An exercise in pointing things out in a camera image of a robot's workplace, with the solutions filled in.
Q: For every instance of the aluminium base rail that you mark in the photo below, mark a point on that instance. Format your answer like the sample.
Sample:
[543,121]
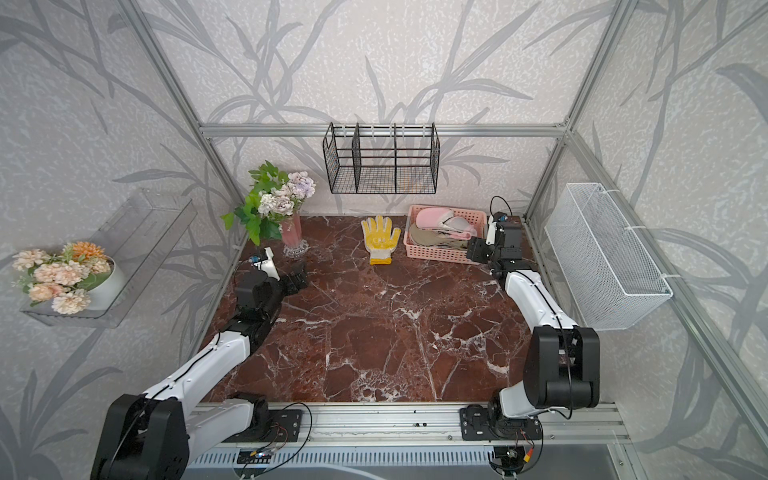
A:
[337,424]

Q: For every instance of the pink baseball cap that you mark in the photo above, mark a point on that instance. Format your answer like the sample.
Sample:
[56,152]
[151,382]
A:
[445,220]

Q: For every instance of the black wire wall basket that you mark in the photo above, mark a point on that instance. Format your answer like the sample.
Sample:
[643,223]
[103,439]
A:
[389,159]

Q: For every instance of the pink plastic basket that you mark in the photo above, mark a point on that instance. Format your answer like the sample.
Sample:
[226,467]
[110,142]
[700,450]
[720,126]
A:
[477,218]

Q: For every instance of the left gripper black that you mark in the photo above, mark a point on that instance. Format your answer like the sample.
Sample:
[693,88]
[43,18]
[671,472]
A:
[300,278]

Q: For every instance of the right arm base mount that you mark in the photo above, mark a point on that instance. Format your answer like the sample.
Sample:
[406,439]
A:
[498,423]

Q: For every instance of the purple white flower bouquet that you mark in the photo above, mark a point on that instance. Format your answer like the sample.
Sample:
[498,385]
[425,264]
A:
[274,196]

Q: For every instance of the beige baseball cap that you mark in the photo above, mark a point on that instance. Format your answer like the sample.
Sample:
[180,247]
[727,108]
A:
[434,239]

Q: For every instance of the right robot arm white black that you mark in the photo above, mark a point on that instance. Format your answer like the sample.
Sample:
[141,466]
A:
[562,366]

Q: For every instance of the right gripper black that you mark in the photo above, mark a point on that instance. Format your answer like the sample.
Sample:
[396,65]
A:
[476,248]

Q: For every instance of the pink glass vase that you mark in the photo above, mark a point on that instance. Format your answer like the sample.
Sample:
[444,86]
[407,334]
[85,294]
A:
[294,246]

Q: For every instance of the clear acrylic wall shelf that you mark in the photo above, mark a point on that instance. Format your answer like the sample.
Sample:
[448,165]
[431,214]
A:
[138,237]

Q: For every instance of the white mesh wall basket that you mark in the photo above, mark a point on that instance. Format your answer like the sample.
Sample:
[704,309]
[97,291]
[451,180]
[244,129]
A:
[612,278]

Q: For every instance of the white pot peach flowers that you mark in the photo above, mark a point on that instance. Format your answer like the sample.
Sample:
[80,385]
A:
[80,277]

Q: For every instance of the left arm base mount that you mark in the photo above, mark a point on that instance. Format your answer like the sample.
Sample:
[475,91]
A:
[273,423]

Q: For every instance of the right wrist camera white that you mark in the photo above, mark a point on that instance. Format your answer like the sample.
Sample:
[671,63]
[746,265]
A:
[493,220]

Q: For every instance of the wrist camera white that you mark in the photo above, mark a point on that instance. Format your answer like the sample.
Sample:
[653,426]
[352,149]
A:
[262,260]
[493,220]

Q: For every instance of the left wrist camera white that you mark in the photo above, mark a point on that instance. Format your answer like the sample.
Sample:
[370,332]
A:
[262,260]

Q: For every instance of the yellow white work glove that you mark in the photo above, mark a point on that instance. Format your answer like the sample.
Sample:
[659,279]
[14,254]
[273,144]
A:
[380,239]

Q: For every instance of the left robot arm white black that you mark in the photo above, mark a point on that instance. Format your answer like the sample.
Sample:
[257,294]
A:
[156,435]

